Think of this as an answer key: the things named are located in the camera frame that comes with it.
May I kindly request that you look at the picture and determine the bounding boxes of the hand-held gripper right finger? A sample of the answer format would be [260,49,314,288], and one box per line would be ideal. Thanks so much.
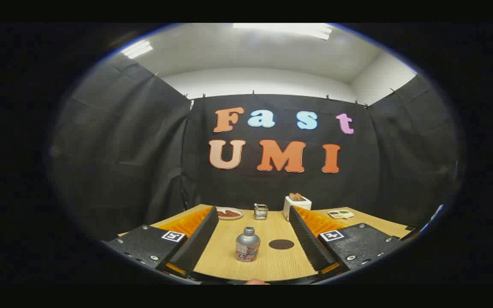
[288,205,403,278]

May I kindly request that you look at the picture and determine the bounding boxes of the white round plate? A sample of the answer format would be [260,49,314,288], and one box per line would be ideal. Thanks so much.
[216,207,244,220]

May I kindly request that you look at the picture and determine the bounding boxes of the silver juice bottle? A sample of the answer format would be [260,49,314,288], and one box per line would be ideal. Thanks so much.
[235,227,261,262]

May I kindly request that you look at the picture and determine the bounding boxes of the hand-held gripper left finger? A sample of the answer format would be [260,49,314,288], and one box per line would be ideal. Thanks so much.
[103,206,220,281]

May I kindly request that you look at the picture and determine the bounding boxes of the white toaster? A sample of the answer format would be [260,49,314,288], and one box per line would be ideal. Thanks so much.
[283,195,312,221]

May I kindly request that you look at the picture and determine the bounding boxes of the ceiling light panel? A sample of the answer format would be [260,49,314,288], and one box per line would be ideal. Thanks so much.
[122,40,154,59]

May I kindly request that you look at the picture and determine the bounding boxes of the wooden table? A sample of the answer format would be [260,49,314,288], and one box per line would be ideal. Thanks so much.
[118,204,412,281]

